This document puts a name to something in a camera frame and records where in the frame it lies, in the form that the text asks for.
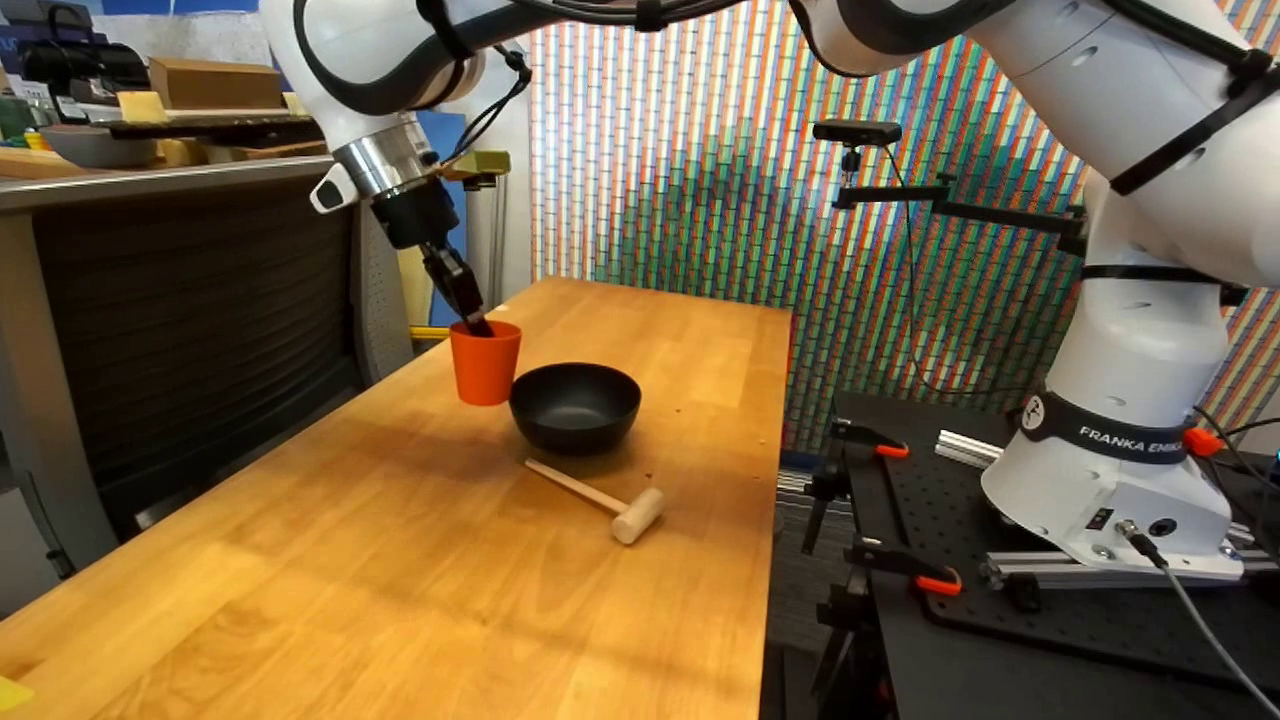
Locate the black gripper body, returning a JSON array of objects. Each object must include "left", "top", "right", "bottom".
[{"left": 374, "top": 181, "right": 457, "bottom": 248}]

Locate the orange plastic cup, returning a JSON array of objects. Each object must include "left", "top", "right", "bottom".
[{"left": 450, "top": 318, "right": 519, "bottom": 402}]

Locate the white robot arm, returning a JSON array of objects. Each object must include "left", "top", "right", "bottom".
[{"left": 259, "top": 0, "right": 1280, "bottom": 584}]

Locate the black bowl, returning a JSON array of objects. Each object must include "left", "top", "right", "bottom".
[{"left": 509, "top": 362, "right": 641, "bottom": 457}]

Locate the small wooden mallet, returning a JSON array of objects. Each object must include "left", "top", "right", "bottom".
[{"left": 533, "top": 461, "right": 664, "bottom": 549}]

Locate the orange black clamp upper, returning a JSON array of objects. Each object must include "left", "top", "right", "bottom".
[{"left": 799, "top": 415, "right": 914, "bottom": 550}]

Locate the orange black clamp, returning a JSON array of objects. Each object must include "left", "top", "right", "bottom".
[
  {"left": 799, "top": 415, "right": 914, "bottom": 550},
  {"left": 813, "top": 531, "right": 968, "bottom": 696}
]

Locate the orange black clamp lower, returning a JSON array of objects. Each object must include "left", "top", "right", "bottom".
[{"left": 813, "top": 531, "right": 968, "bottom": 696}]

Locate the black camera on stand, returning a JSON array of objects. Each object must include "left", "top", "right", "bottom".
[{"left": 813, "top": 119, "right": 1084, "bottom": 257}]

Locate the black mounting base plate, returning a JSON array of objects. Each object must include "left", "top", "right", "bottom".
[{"left": 828, "top": 394, "right": 1272, "bottom": 720}]

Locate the grey cable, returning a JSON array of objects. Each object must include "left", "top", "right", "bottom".
[{"left": 1116, "top": 519, "right": 1280, "bottom": 720}]

